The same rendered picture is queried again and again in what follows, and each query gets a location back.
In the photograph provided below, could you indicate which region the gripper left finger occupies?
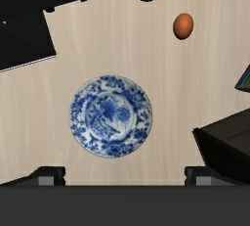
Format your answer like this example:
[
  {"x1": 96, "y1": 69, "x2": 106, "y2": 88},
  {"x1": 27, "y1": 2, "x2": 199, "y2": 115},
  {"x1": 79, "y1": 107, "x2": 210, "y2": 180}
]
[{"x1": 31, "y1": 165, "x2": 66, "y2": 187}]

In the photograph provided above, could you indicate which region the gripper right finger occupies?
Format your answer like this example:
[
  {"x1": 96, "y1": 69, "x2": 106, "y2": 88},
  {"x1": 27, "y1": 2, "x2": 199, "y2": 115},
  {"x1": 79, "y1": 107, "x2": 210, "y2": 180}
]
[{"x1": 184, "y1": 165, "x2": 219, "y2": 187}]

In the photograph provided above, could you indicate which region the cabinet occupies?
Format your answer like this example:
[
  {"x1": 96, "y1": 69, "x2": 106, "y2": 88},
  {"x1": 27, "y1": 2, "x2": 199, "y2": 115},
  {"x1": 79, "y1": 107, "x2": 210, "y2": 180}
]
[{"x1": 191, "y1": 107, "x2": 250, "y2": 186}]

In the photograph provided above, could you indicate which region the blue and white plate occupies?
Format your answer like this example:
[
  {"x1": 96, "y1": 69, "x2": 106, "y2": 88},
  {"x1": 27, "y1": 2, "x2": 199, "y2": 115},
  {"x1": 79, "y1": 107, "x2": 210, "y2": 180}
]
[{"x1": 67, "y1": 74, "x2": 153, "y2": 158}]

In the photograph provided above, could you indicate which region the multicoloured carton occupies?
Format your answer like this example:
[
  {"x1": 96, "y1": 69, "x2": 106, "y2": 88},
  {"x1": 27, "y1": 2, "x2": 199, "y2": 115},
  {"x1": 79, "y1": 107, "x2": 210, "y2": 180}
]
[{"x1": 233, "y1": 63, "x2": 250, "y2": 94}]

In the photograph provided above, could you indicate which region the orange egg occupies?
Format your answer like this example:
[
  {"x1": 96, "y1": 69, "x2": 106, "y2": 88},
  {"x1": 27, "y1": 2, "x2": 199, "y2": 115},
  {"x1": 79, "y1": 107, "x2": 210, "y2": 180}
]
[{"x1": 172, "y1": 12, "x2": 195, "y2": 41}]

